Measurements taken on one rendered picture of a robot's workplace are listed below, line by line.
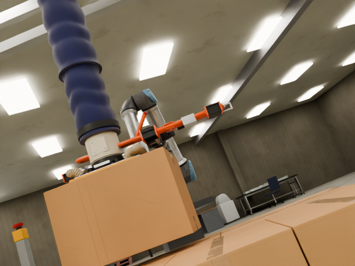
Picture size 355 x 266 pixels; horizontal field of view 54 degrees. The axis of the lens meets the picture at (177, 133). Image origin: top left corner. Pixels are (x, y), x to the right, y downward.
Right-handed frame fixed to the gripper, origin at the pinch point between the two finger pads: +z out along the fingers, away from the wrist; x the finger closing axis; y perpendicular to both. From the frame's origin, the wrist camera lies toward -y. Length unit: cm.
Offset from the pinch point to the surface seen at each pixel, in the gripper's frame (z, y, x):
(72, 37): 11, 22, 63
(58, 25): 12, 26, 73
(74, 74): 11, 27, 42
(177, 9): -351, -72, 290
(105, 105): 5.1, 18.3, 22.1
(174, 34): -424, -55, 291
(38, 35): -155, 99, 200
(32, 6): -113, 81, 202
